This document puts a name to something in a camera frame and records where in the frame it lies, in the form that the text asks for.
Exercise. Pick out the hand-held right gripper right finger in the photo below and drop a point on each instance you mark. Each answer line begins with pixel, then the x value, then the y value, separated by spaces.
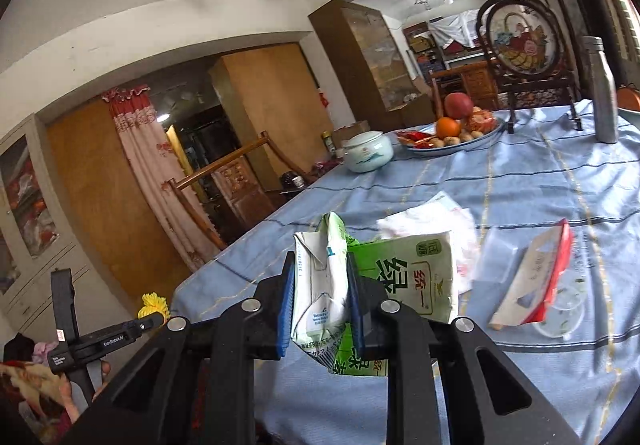
pixel 358 315

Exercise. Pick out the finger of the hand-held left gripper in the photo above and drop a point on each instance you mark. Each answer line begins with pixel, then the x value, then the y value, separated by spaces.
pixel 147 323

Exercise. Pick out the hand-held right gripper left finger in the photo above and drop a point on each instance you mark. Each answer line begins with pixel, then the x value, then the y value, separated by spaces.
pixel 284 310

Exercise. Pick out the crushed white milk carton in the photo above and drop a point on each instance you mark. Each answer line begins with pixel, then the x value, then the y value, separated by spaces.
pixel 320 285

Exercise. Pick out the green tea carton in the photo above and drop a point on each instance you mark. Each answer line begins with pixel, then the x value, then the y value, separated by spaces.
pixel 415 280

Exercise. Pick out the white plastic bag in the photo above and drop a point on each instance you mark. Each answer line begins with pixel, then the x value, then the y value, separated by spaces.
pixel 435 225

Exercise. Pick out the white and red box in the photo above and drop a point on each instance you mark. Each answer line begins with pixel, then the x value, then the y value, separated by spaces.
pixel 525 285

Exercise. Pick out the person's left hand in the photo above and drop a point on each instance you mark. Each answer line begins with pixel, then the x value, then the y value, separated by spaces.
pixel 105 371

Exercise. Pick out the yellow duster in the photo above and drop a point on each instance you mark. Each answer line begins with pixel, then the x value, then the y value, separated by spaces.
pixel 152 304

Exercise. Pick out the floral blanket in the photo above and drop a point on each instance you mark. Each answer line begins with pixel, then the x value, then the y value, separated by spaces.
pixel 30 385

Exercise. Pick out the carved wooden cabinet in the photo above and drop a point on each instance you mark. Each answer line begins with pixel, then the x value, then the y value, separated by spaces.
pixel 240 200

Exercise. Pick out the dark wooden side table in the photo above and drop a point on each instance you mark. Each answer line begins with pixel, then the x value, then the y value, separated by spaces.
pixel 300 192

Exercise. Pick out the wooden sliding door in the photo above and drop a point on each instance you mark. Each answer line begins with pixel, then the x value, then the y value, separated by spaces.
pixel 95 185

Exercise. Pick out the clear plastic bag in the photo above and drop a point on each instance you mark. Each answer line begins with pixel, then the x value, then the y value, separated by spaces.
pixel 495 255

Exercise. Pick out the white glass-door cabinet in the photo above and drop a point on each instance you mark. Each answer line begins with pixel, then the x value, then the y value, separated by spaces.
pixel 30 205

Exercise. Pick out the wooden armchair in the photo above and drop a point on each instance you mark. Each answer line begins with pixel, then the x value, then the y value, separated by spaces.
pixel 220 165

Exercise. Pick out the white lidded ceramic pot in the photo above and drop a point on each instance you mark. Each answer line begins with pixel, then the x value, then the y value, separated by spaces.
pixel 367 155

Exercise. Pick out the blue striped tablecloth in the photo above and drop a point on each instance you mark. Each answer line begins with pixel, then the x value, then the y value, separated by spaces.
pixel 450 180

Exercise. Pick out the green jar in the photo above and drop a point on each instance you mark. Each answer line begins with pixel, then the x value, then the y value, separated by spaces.
pixel 327 142

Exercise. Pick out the pink floral curtain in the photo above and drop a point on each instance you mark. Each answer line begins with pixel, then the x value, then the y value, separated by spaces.
pixel 142 150

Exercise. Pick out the white fruit plate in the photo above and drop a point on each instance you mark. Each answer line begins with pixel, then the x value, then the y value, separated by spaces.
pixel 425 149

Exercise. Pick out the cardboard box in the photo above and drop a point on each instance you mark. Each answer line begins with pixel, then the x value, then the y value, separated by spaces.
pixel 350 131

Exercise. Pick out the red wrapped snacks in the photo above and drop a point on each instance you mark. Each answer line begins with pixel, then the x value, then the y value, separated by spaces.
pixel 415 138

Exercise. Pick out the pile of small brown fruits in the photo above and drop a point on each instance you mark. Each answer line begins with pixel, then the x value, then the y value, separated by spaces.
pixel 450 140

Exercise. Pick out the orange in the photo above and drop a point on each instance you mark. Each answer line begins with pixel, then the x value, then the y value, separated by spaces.
pixel 447 127

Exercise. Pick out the clear plastic lid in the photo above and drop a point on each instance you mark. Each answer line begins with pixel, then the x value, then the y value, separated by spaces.
pixel 567 314

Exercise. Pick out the light wooden wardrobe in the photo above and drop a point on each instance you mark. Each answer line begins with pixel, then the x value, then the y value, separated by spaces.
pixel 270 90

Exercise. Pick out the peeled orange-red fruit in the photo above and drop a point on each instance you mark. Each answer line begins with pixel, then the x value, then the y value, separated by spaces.
pixel 481 120

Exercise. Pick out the red apple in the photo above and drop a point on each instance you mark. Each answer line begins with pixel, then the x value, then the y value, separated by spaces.
pixel 459 105

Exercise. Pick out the brown glass display cabinet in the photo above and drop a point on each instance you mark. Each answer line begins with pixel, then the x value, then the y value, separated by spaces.
pixel 360 55

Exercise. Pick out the wooden desk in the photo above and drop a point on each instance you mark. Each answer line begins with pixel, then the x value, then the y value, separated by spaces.
pixel 470 80

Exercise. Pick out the white hanging sheet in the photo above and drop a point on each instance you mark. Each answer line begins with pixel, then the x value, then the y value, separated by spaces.
pixel 455 27

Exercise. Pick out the round embroidered table screen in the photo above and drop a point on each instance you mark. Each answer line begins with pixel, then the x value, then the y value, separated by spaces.
pixel 517 37

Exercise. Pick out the steel water bottle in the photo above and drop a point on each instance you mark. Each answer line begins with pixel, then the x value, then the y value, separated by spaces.
pixel 602 95

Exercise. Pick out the orange bowl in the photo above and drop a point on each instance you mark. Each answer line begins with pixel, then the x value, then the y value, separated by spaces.
pixel 629 100

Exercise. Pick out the dark framed wall panel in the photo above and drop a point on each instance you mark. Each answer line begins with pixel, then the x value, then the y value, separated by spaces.
pixel 565 0

